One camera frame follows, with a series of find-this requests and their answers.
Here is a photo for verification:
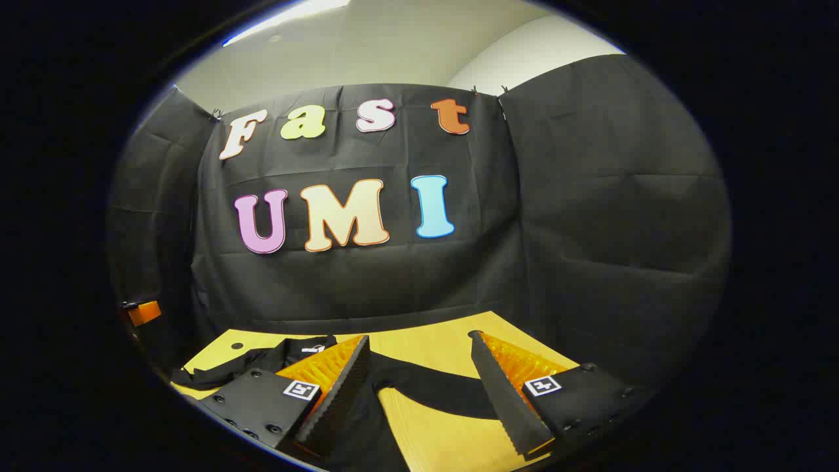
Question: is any black backdrop cloth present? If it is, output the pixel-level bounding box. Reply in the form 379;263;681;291
107;54;732;394

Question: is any black buttoned shirt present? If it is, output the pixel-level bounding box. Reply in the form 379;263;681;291
170;334;518;472

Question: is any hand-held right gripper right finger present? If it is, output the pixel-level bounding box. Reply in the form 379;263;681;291
468;330;638;458

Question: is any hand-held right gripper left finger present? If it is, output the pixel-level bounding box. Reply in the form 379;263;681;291
195;334;372;458

